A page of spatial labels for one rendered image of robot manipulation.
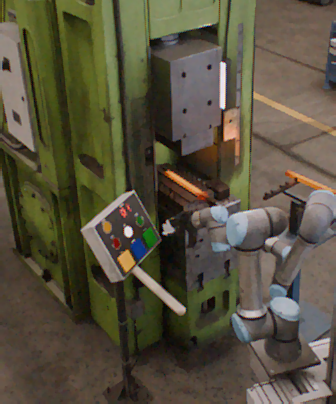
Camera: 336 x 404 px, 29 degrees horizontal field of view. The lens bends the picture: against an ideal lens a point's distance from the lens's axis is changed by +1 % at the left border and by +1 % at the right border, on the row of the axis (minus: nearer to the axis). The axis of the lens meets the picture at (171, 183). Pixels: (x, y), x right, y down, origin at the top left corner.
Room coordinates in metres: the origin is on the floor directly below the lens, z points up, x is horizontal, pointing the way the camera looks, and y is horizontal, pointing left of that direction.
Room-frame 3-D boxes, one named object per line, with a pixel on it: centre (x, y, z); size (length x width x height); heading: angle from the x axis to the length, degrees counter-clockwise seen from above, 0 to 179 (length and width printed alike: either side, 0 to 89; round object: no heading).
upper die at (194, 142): (3.05, -0.02, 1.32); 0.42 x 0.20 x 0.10; 35
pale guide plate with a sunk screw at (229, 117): (3.16, -0.32, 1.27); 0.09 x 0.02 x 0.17; 125
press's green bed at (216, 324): (3.09, -0.06, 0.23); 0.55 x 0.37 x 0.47; 35
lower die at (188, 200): (3.05, -0.02, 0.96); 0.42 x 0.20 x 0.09; 35
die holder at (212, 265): (3.09, -0.06, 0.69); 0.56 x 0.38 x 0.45; 35
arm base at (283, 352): (1.97, -0.43, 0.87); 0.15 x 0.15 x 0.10
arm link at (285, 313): (1.97, -0.42, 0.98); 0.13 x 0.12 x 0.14; 107
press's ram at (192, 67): (3.07, -0.05, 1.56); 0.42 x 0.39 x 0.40; 35
